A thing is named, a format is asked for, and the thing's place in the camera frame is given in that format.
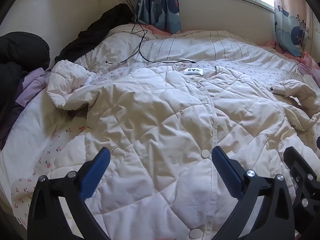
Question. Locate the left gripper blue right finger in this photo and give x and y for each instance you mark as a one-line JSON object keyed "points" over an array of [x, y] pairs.
{"points": [[230, 171]]}

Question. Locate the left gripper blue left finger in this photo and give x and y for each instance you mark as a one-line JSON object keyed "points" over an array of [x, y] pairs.
{"points": [[91, 173]]}

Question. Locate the black puffer jacket pile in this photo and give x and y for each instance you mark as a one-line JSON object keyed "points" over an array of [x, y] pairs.
{"points": [[21, 53]]}

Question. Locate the left blue cartoon curtain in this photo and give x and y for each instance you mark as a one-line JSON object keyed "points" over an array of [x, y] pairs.
{"points": [[162, 14]]}

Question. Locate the lilac hoodie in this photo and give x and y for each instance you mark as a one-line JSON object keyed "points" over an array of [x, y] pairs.
{"points": [[28, 88]]}

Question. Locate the black garment by wall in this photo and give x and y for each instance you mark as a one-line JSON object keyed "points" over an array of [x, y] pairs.
{"points": [[87, 40]]}

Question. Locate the pink floral pillow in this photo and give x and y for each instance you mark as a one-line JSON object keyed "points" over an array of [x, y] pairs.
{"points": [[308, 65]]}

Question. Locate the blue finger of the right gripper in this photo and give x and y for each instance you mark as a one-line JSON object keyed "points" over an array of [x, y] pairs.
{"points": [[299, 168]]}

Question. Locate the white pillow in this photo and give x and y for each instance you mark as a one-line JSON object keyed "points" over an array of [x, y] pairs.
{"points": [[39, 135]]}

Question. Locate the cream quilted puffer coat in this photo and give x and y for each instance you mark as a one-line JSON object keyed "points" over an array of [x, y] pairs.
{"points": [[190, 139]]}

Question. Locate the striped white duvet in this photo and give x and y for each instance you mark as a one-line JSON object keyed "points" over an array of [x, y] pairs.
{"points": [[134, 43]]}

